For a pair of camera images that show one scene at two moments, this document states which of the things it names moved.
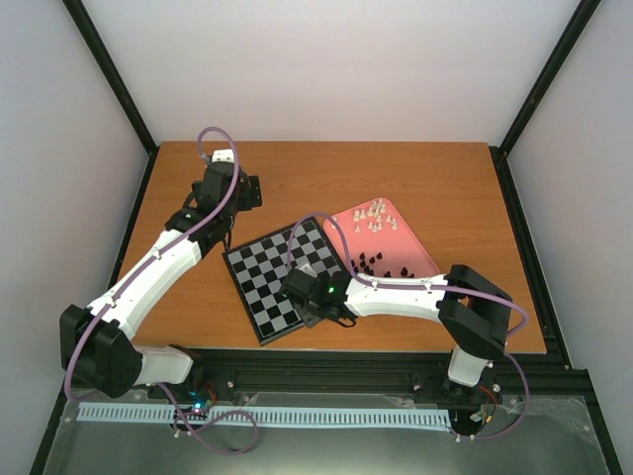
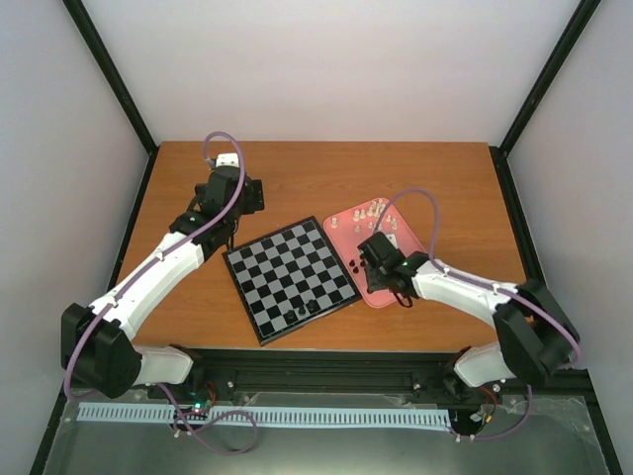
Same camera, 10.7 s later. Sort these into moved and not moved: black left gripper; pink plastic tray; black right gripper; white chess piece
Moved: black right gripper
Not moved: black left gripper; pink plastic tray; white chess piece
